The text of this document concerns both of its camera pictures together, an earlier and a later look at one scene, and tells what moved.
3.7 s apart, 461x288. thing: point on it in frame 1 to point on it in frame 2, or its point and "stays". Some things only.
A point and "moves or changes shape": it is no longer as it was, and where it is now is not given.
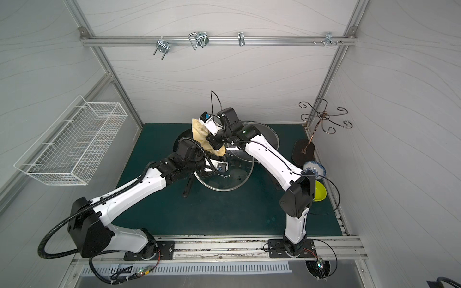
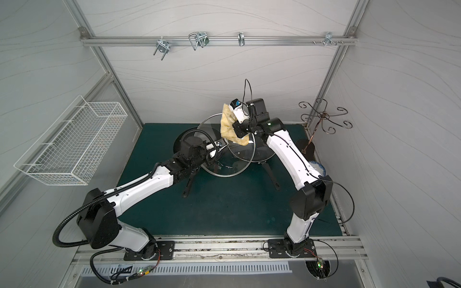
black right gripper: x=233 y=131 to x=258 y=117
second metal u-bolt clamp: x=200 y=38 stays
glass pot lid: x=241 y=165 moves or changes shape
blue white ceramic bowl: x=316 y=167 stays
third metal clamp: x=241 y=39 stays
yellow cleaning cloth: x=200 y=134 moves or changes shape
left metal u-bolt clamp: x=163 y=47 stays
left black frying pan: x=188 y=133 stays
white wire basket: x=72 y=149 stays
